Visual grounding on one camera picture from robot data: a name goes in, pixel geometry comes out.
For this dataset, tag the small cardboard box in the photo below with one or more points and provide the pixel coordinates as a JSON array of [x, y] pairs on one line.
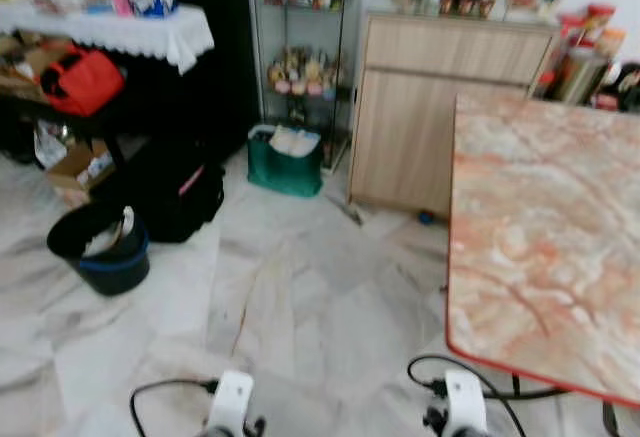
[[80, 169]]

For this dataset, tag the steel flask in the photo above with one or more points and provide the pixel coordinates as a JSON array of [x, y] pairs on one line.
[[577, 77]]

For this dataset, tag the black bucket with blue band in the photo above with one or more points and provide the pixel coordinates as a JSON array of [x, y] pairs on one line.
[[110, 267]]

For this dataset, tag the glass display shelf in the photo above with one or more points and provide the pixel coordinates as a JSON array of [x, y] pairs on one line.
[[300, 67]]

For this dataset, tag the green bag with papers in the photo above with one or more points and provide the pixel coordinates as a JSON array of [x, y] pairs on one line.
[[285, 169]]

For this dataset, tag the red lid jar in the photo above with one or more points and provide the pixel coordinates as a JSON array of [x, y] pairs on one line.
[[600, 22]]

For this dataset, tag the red bag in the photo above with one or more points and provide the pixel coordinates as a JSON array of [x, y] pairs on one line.
[[85, 82]]

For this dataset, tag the shelf with white lace cloth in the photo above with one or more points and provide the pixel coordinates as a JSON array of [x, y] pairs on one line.
[[120, 35]]

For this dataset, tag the pink marble dining table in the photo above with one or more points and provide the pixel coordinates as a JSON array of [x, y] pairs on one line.
[[545, 227]]

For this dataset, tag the black metal table frame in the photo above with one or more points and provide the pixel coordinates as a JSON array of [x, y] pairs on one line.
[[545, 393]]

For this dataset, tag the black backpack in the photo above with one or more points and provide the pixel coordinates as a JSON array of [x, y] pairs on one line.
[[170, 192]]

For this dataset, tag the light wooden cabinet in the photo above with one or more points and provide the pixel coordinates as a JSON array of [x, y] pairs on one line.
[[420, 107]]

